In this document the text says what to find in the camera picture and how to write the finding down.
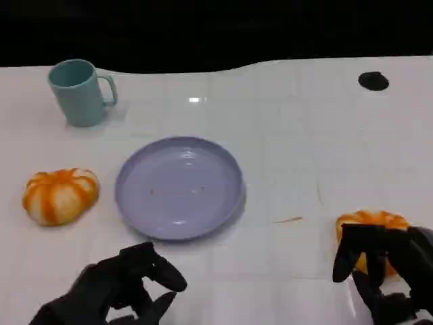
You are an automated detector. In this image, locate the black table cable grommet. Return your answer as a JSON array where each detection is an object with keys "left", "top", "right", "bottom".
[{"left": 357, "top": 71, "right": 390, "bottom": 91}]

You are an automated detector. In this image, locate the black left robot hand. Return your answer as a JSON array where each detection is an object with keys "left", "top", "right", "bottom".
[{"left": 28, "top": 240, "right": 188, "bottom": 325}]

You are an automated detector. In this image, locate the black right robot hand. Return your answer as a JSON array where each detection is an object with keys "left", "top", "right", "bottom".
[{"left": 332, "top": 223, "right": 433, "bottom": 325}]

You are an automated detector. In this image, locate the pale green mug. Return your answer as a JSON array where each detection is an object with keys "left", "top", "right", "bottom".
[{"left": 47, "top": 59, "right": 118, "bottom": 128}]

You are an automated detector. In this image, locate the lilac plate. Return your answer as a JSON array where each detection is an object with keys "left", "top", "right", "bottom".
[{"left": 114, "top": 136, "right": 247, "bottom": 242}]

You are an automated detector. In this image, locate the orange and white bread roll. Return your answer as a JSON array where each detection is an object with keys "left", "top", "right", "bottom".
[
  {"left": 22, "top": 167, "right": 101, "bottom": 228},
  {"left": 335, "top": 210, "right": 411, "bottom": 278}
]

